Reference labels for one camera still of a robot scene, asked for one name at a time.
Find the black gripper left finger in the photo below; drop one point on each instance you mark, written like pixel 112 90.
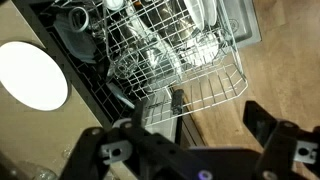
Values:
pixel 140 146

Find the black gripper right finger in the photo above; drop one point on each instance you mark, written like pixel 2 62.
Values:
pixel 283 146

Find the clear drinking glass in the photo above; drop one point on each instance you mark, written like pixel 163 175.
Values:
pixel 125 63

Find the small white bowl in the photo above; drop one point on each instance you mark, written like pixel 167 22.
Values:
pixel 203 50

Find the grey dishwasher door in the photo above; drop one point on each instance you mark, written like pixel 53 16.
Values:
pixel 243 23

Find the white round cup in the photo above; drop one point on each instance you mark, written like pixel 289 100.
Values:
pixel 115 3

